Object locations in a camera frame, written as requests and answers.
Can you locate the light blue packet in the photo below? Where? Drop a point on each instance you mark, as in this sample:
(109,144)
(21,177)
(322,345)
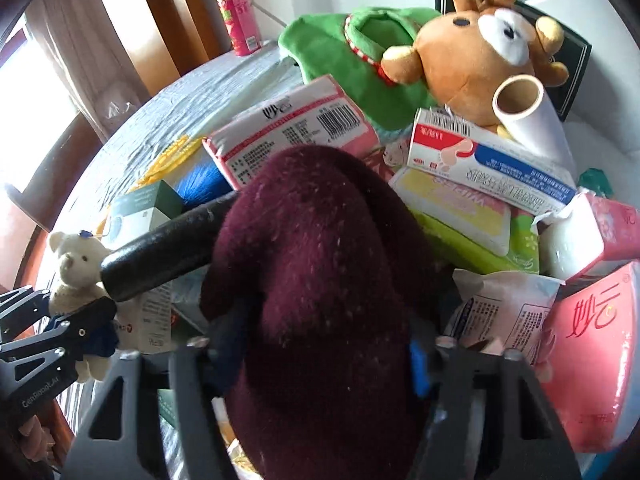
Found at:
(187,300)

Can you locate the green wet wipes packet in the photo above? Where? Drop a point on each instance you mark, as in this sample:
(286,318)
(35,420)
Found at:
(595,180)

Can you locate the open pink tissue pack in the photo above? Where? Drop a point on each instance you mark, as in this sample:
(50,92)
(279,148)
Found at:
(590,360)

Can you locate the blue bristle brush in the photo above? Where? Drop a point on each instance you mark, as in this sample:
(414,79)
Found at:
(200,182)

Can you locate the white pad packet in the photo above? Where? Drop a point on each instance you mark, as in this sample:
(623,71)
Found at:
(510,310)

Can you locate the beige curtain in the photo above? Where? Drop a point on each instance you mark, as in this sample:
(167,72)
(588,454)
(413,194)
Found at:
(90,35)

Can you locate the clear plastic bag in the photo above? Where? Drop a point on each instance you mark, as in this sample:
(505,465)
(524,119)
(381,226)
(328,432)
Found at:
(116,108)

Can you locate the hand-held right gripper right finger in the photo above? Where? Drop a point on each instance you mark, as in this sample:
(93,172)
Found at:
(420,370)

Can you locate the pink cylinder can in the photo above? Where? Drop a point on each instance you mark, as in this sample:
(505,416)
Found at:
(240,20)

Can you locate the black gift box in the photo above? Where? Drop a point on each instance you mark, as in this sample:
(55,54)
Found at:
(575,55)

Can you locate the wooden wall pillar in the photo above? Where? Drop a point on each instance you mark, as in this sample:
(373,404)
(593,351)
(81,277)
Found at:
(170,10)

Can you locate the dark green white box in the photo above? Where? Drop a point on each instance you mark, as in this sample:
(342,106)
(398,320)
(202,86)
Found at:
(150,205)

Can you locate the person's left hand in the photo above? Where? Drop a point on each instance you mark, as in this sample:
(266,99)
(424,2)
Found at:
(32,435)

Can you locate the yellow white wipes pack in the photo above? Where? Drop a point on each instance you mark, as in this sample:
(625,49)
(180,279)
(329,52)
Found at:
(450,215)

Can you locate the green wipes pack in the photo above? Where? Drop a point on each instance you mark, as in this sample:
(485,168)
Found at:
(525,240)

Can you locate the brown bear plush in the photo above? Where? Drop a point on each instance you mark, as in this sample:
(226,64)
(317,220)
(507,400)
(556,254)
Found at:
(450,70)

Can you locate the blue white medicine box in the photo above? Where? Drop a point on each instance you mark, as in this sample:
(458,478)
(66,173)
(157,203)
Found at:
(500,165)

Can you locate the small white box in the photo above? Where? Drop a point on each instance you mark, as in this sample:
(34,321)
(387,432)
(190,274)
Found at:
(147,310)

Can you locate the small white teddy bear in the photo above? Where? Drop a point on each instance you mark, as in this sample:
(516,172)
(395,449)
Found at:
(75,265)

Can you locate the maroon fleece cloth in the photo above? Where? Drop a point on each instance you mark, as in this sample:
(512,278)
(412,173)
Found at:
(320,285)

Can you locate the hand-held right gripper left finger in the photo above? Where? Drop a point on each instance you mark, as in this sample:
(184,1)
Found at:
(225,360)

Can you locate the white paper tube roll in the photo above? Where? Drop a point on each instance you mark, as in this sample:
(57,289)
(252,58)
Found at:
(540,130)

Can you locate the green plush bag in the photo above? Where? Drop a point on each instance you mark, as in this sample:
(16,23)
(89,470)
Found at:
(325,45)

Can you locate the dark wooden furniture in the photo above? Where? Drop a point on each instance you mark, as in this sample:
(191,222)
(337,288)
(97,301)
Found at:
(60,160)

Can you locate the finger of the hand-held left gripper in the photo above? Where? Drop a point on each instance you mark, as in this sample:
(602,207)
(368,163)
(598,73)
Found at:
(85,325)
(25,305)

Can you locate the yellow plastic toy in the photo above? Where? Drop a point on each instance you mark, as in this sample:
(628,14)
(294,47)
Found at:
(165,160)

